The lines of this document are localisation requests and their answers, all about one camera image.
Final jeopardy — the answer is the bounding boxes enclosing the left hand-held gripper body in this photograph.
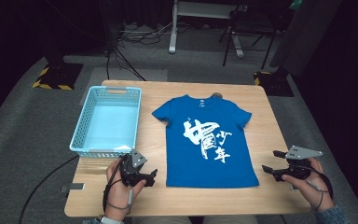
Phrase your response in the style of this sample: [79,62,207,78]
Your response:
[119,148,148,188]

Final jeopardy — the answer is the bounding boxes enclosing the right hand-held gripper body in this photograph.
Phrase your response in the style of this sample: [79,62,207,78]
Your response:
[279,145,324,182]

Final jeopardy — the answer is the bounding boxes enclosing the blue t-shirt with white print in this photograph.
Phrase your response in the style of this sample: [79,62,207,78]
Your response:
[151,93,260,189]

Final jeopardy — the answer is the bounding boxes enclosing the person's left hand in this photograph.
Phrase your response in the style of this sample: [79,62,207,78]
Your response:
[103,158,147,222]

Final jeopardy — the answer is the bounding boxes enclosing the person's right hand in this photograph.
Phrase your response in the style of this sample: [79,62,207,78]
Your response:
[282,157,336,213]

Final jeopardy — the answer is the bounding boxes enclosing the light blue plastic basket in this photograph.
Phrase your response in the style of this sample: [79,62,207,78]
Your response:
[69,85,143,159]

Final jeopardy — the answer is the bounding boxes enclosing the black yellow striped stand base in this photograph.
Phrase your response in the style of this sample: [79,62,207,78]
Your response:
[32,63,84,91]
[254,70,295,98]

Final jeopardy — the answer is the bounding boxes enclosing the grey upright panel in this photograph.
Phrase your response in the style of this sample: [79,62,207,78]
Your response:
[268,0,343,77]

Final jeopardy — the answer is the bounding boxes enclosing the black metal chair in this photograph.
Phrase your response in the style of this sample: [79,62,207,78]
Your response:
[218,4,278,70]

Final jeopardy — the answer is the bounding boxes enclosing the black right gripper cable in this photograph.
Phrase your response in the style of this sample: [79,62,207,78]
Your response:
[303,167,335,211]

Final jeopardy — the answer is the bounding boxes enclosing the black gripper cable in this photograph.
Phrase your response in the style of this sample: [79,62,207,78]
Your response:
[102,154,135,217]
[303,167,335,211]

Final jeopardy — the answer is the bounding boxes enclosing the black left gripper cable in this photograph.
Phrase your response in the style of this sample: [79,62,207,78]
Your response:
[102,154,135,217]

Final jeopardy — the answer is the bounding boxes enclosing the black floor cable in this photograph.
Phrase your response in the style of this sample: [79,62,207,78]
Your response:
[18,154,80,224]

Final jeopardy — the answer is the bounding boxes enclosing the black stand cables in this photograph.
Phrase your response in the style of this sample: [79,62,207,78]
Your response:
[105,46,147,82]

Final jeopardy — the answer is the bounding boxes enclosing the bundle of floor cables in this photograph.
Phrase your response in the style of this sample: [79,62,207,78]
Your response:
[117,21,175,47]

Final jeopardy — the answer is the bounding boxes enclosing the white desk frame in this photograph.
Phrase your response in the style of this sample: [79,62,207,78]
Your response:
[168,0,245,59]

